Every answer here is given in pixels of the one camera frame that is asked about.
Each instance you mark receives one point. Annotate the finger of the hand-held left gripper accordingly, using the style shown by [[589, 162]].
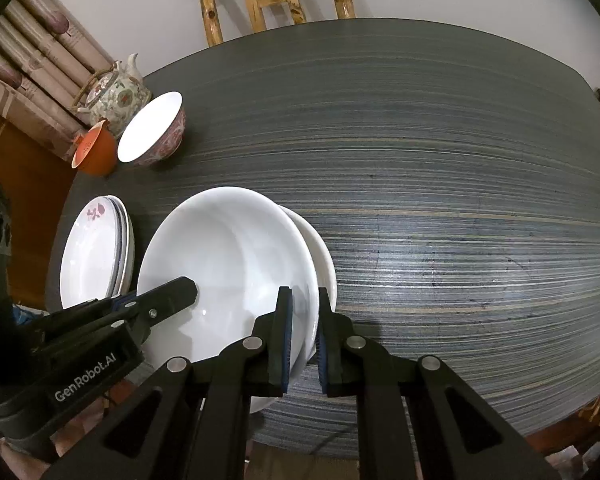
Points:
[[172, 300], [95, 310]]

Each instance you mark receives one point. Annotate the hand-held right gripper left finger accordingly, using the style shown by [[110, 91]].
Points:
[[285, 360]]

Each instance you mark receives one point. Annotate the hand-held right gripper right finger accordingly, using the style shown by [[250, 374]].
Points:
[[322, 355]]

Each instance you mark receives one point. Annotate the green-rimmed pink flower plate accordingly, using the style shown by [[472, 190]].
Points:
[[87, 255]]

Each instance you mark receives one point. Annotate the blue-rimmed pink flower plate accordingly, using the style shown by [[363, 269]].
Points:
[[122, 255]]

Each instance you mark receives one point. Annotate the white bowl pink flowers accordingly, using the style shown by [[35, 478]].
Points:
[[322, 270], [230, 245]]

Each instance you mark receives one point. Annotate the blue foam mat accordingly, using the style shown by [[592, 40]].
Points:
[[25, 316]]

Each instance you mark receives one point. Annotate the wooden cabinet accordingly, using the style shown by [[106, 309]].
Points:
[[30, 210]]

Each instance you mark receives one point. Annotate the orange clay teacup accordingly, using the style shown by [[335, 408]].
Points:
[[97, 152]]

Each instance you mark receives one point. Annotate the wide white bowl pink pattern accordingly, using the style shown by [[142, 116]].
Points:
[[147, 130]]

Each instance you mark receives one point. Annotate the floral ceramic teapot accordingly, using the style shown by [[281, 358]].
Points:
[[117, 95]]

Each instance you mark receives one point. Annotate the beige patterned curtain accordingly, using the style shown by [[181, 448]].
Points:
[[35, 70]]

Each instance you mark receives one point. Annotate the bamboo chair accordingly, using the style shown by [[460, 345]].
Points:
[[215, 5]]

